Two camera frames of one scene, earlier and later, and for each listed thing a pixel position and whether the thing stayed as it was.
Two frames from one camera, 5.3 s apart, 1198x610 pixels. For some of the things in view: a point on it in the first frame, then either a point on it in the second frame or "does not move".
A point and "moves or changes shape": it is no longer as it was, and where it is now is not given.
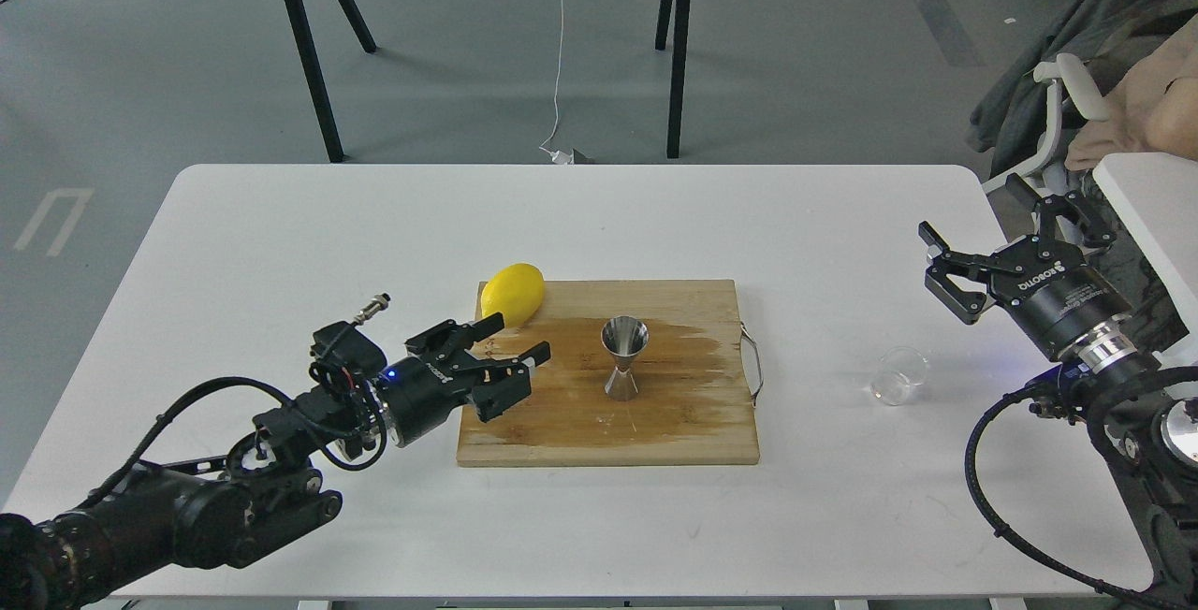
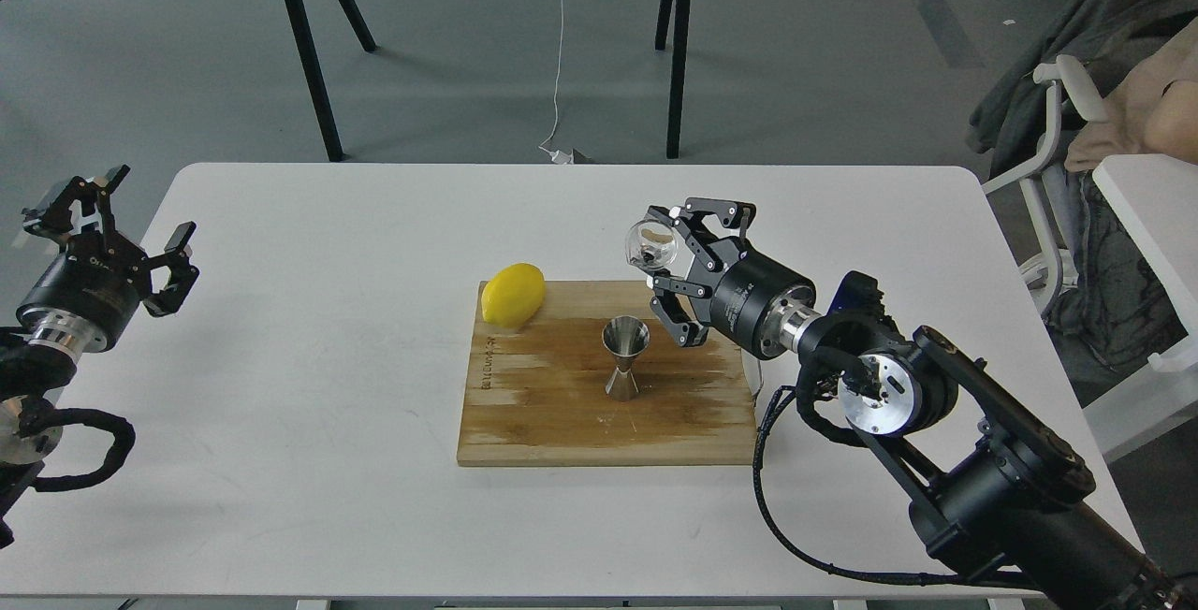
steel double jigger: x=623 y=335 does not move
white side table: x=1159 y=195 does not move
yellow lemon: x=516 y=290 does not move
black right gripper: x=1059 y=298 → x=762 y=303
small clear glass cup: x=899 y=375 moves or changes shape
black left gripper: x=417 y=395 → x=87 y=297
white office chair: x=1067 y=72 does not move
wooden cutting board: x=643 y=372 does not move
